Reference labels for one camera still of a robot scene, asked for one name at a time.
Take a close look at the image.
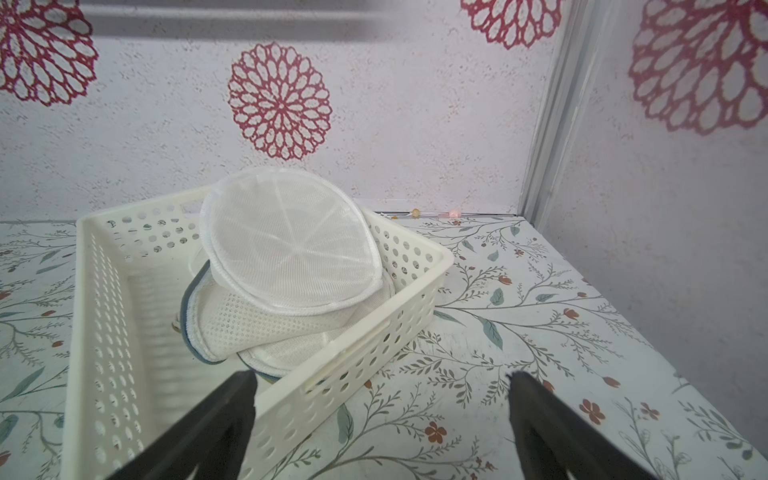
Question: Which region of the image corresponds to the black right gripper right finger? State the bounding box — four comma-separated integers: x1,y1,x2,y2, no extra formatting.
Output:
508,371,654,479

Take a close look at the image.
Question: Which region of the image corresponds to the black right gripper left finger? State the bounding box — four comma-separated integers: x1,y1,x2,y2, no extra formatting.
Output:
111,371,258,479

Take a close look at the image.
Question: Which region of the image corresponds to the white mesh bag blue trim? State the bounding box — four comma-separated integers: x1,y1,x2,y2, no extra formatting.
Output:
176,262,396,378

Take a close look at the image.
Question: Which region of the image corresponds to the white perforated plastic basket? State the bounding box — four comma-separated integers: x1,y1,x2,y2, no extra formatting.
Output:
62,188,454,479

